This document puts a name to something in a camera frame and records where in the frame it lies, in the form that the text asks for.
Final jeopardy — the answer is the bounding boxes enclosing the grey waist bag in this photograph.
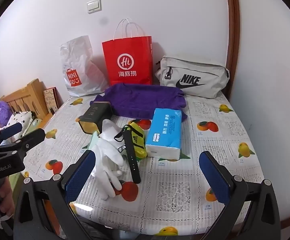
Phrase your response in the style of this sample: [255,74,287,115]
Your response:
[155,55,230,99]

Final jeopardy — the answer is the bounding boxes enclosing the red paper bag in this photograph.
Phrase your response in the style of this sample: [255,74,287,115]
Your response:
[102,18,153,87]

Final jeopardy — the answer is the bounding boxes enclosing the mint green cloth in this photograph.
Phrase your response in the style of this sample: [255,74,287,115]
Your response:
[84,131,101,153]

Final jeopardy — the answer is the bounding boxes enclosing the white plastic shopping bag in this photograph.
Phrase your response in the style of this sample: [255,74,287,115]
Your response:
[60,35,108,97]

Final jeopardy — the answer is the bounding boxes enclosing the purple towel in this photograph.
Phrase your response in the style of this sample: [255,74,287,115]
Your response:
[90,83,188,123]

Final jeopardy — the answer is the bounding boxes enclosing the yellow small bag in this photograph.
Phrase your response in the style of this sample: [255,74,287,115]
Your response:
[114,121,148,160]

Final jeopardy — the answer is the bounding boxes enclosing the black strap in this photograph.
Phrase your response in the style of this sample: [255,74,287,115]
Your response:
[123,125,142,184]

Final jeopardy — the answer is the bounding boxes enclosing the fruit print tablecloth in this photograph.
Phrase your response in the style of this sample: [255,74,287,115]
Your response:
[22,90,268,237]

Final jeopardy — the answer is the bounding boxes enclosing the patterned small box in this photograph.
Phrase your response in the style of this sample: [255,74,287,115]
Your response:
[43,87,59,114]

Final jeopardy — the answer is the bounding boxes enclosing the wooden door frame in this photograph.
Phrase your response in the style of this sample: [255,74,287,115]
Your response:
[224,0,241,100]

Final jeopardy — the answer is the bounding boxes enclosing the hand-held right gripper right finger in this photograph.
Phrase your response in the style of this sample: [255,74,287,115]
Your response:
[198,151,282,240]

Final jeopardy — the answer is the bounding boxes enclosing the wooden headboard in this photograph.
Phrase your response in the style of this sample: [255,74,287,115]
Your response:
[0,78,48,127]

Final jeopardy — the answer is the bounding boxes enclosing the blue tissue pack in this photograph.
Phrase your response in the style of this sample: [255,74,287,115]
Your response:
[145,108,188,161]

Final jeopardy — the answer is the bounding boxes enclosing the white dotted pillow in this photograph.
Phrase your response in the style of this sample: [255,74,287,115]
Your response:
[7,110,34,143]

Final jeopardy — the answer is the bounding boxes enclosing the white light switch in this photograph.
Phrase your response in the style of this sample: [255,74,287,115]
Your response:
[86,0,102,14]

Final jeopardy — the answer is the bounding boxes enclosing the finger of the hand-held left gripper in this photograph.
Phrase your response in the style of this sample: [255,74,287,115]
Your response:
[4,128,46,155]
[0,122,23,142]

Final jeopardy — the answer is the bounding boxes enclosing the purple plush toy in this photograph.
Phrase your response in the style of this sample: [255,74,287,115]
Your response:
[0,101,12,126]

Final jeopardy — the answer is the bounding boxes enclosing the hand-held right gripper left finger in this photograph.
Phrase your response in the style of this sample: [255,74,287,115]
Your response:
[12,149,97,240]

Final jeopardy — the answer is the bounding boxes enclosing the dark green tin box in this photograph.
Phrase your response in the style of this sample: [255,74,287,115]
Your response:
[78,101,113,133]

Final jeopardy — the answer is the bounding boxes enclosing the white glove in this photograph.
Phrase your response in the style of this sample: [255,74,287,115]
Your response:
[91,137,124,201]
[99,119,126,155]

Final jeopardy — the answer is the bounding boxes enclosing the person's left hand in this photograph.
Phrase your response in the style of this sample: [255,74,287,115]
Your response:
[0,176,15,217]

